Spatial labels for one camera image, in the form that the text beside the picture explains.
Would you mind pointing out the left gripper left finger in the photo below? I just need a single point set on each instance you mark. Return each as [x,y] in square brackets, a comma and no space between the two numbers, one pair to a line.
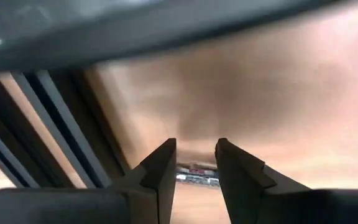
[154,193]

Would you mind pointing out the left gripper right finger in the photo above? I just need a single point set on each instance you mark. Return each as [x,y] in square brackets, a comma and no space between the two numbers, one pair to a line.
[244,193]

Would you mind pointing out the black silver AA battery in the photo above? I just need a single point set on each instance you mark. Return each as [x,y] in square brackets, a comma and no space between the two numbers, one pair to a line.
[197,175]

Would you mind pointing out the black table frame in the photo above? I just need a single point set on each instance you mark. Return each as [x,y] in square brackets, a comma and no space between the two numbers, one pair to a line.
[104,46]

